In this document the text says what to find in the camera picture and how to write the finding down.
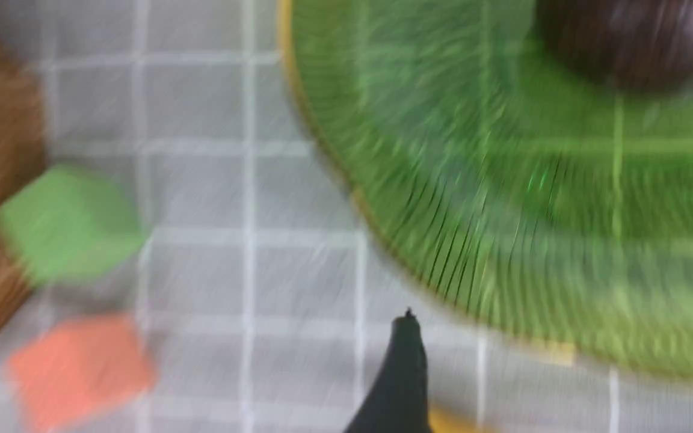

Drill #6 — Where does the dark purple toy mangosteen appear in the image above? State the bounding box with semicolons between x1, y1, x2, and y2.
534;1;693;93

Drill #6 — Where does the green glass plate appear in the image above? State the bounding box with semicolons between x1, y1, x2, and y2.
279;1;693;381

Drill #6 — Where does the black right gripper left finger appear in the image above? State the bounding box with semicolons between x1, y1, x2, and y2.
345;308;431;432

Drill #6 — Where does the green foam cube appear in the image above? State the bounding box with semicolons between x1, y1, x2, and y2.
0;164;149;286

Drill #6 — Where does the grey checkered tablecloth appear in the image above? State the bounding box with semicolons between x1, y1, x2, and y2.
0;1;693;432

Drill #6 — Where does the orange foam cube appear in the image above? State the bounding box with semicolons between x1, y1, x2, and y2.
6;313;156;432

